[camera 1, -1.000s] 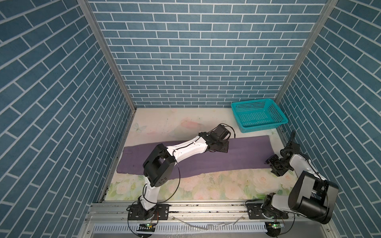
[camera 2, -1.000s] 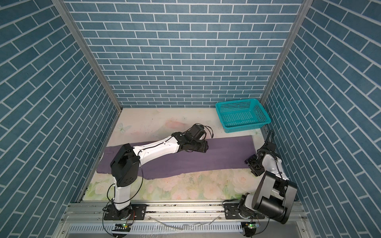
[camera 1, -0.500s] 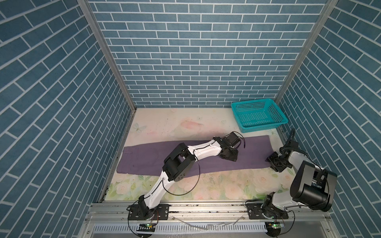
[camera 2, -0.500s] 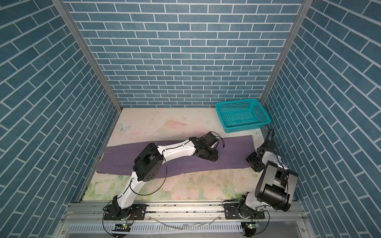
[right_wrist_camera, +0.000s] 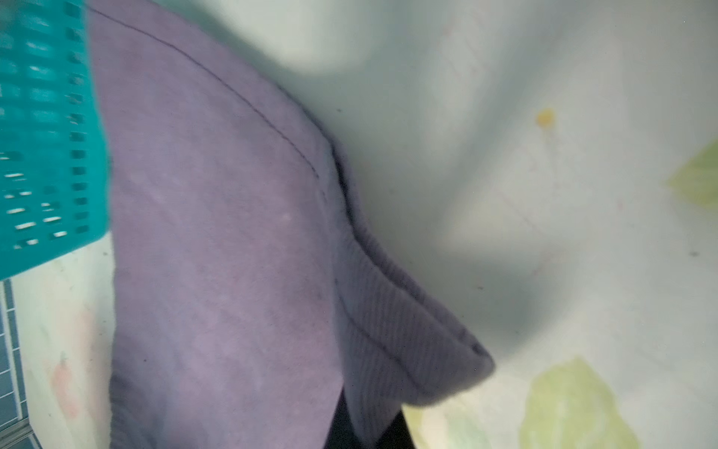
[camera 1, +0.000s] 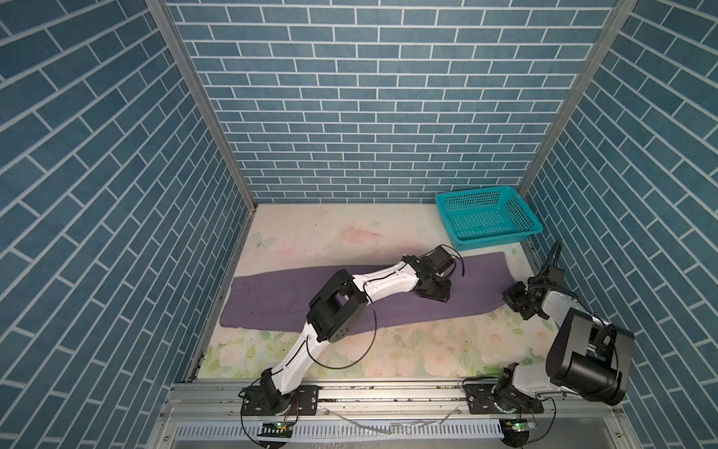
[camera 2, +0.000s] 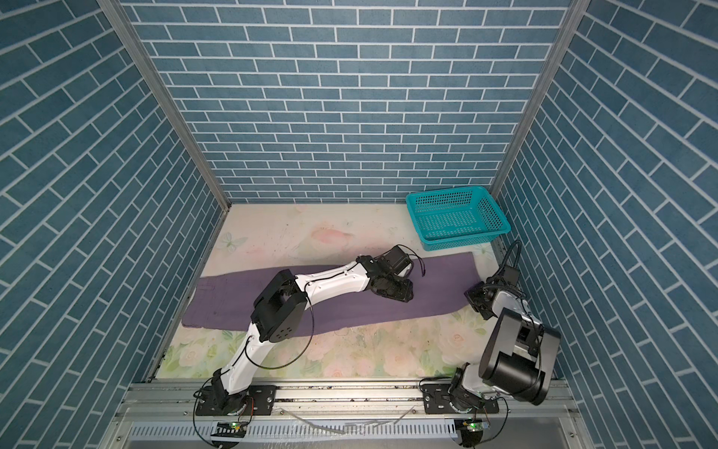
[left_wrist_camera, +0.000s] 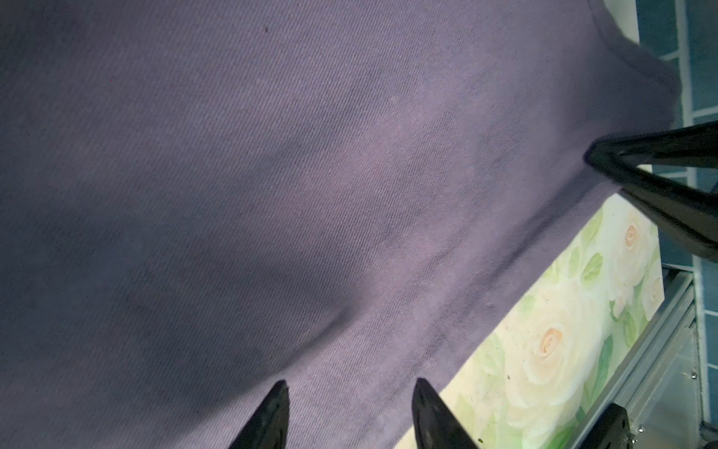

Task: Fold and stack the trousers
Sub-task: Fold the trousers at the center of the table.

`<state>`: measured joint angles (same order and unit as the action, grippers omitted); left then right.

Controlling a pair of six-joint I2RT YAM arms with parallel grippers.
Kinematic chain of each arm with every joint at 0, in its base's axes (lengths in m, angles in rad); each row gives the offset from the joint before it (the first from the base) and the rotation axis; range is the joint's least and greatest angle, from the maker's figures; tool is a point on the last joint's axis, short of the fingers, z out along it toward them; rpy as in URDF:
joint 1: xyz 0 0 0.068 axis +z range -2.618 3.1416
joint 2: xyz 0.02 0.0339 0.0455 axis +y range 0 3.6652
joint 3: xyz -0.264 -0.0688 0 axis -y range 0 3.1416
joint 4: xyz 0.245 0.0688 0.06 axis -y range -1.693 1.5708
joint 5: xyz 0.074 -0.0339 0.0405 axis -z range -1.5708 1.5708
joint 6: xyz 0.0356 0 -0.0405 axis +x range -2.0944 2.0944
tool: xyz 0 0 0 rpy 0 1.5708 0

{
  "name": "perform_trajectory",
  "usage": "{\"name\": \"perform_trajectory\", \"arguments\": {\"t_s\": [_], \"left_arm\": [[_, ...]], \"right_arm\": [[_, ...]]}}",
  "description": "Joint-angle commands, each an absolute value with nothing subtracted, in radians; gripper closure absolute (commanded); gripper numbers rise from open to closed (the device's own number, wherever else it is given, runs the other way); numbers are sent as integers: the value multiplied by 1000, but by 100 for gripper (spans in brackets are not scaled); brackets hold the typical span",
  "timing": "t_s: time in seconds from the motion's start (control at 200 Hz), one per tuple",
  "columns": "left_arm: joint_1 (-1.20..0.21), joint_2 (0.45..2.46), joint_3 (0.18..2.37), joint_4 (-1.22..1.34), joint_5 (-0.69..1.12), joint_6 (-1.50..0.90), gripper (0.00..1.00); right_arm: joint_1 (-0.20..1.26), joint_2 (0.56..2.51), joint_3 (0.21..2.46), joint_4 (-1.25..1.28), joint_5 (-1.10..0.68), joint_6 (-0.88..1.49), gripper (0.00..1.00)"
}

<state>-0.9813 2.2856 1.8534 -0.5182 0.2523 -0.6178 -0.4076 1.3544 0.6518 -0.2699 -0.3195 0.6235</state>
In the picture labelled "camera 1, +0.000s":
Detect teal plastic basket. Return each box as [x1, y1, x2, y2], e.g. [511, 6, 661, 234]
[436, 186, 543, 251]

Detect purple trousers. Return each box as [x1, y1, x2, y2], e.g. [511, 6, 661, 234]
[218, 251, 515, 331]

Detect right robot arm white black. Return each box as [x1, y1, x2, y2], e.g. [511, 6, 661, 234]
[493, 282, 635, 413]

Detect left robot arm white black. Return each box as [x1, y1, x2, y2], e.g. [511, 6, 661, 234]
[259, 248, 458, 406]

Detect right circuit board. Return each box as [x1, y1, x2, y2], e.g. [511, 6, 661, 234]
[500, 419, 536, 440]

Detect circuit board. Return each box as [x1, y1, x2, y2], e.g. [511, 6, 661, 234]
[500, 419, 536, 440]
[257, 422, 295, 441]

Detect white vent grille strip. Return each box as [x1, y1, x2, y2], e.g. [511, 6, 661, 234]
[174, 419, 504, 443]

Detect left circuit board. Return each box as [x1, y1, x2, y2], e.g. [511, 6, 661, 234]
[257, 422, 295, 441]

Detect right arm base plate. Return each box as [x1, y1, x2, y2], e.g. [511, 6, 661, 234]
[462, 383, 544, 415]

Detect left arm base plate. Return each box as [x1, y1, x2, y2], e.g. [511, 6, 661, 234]
[239, 385, 320, 416]

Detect aluminium front rail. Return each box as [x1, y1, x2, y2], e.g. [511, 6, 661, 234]
[159, 378, 624, 422]

